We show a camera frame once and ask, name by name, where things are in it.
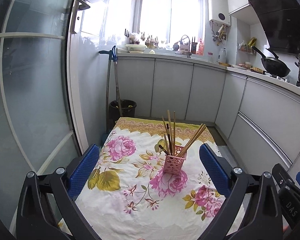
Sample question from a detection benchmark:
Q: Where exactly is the long bamboo chopstick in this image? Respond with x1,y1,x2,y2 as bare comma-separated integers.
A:
167,109,173,155
173,111,175,156

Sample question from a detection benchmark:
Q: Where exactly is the black chopstick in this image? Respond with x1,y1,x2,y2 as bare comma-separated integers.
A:
159,144,169,155
166,123,173,155

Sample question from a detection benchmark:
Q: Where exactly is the floral table cloth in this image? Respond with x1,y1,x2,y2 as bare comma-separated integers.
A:
75,118,225,239

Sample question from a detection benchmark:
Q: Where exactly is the pink perforated utensil holder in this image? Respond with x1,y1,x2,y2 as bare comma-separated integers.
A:
163,145,187,175

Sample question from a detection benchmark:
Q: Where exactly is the black wok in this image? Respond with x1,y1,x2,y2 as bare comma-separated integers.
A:
252,46,290,78

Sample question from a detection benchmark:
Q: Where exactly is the black trash bin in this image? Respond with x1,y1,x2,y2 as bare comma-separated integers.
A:
108,100,137,129

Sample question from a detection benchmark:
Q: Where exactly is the white kettle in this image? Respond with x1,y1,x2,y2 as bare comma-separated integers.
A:
217,48,226,63

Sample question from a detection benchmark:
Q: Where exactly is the black range hood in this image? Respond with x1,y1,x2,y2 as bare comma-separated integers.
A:
249,0,300,54

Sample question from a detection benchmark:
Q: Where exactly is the mop with blue clamp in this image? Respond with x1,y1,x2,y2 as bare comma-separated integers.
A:
98,45,123,136

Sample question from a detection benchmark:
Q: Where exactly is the white water heater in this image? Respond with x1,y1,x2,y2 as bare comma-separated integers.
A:
208,0,231,26

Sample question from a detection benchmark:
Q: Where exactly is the white bowl on counter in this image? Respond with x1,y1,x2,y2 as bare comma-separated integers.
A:
126,44,147,54

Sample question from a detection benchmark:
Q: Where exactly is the door handle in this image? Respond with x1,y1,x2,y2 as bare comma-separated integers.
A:
70,0,91,34

